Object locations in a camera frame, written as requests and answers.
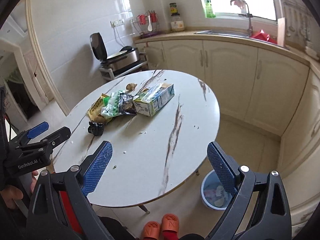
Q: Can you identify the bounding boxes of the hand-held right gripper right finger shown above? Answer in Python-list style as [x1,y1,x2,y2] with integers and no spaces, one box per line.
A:
[207,142,293,240]

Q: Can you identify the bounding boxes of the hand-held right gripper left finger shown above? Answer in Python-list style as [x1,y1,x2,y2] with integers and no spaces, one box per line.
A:
[26,141,113,240]

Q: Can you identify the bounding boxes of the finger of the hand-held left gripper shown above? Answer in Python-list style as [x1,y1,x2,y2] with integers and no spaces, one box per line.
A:
[15,127,71,153]
[9,121,49,148]

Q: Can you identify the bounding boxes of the blue plastic bin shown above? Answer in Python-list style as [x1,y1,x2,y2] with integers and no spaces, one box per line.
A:
[201,169,238,209]

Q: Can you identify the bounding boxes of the black plastic piece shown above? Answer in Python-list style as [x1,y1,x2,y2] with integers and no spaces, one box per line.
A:
[87,121,104,137]

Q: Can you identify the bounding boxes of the yellow snack wrapper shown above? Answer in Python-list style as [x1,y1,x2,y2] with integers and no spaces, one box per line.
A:
[88,94,113,125]

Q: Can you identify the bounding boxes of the green white plastic wrapper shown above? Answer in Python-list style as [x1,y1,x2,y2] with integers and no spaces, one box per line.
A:
[100,90,125,118]

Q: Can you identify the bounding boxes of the black snack wrapper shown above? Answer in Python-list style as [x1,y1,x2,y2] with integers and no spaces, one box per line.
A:
[117,92,137,115]

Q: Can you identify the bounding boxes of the green drink carton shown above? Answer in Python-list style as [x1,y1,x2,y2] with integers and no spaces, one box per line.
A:
[132,82,175,117]

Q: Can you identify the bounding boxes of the person's left hand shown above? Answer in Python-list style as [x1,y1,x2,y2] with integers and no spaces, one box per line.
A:
[0,170,39,210]

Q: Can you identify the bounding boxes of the red stool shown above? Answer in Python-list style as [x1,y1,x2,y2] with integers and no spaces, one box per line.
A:
[59,190,84,235]

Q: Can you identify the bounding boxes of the orange slipper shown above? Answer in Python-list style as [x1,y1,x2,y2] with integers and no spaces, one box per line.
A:
[141,221,160,240]
[161,214,179,234]

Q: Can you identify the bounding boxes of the cream kitchen cabinet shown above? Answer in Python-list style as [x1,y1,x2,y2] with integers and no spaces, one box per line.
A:
[135,31,320,230]

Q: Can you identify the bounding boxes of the steel sink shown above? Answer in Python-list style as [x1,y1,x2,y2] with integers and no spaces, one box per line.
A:
[194,29,253,37]

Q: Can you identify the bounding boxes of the red basin in sink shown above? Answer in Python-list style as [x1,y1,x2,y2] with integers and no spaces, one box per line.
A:
[250,29,278,45]

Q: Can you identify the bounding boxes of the wooden cutting board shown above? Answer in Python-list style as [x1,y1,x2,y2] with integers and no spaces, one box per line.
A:
[276,17,286,47]

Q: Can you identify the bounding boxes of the metal faucet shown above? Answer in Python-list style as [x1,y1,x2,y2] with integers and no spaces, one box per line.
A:
[230,0,253,34]

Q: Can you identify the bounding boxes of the large clear plastic jar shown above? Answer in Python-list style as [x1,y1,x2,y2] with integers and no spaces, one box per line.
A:
[170,14,186,32]

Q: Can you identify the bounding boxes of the green detergent bottle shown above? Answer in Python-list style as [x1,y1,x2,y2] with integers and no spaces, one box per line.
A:
[205,0,216,18]

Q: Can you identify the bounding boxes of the pale cloth on faucet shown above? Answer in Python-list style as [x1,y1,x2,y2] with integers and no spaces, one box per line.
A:
[230,0,247,14]

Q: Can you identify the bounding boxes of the white power cord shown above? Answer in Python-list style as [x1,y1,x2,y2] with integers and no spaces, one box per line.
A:
[114,26,123,48]

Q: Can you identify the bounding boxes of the wire cup rack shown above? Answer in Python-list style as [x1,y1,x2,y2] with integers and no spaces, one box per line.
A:
[131,10,160,35]

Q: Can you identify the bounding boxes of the wall utensil rack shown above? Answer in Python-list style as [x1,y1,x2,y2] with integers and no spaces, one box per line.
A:
[281,0,315,50]

